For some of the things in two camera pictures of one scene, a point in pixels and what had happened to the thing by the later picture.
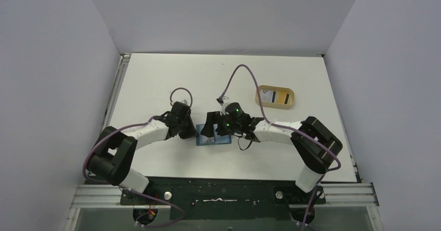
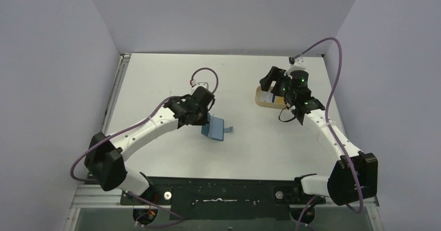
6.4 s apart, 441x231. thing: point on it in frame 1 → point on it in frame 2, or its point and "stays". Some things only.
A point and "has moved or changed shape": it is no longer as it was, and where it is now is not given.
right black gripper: (216, 127) → (273, 79)
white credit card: (268, 95) stays
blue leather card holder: (202, 139) has moved or changed shape
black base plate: (223, 199) stays
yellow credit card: (283, 98) stays
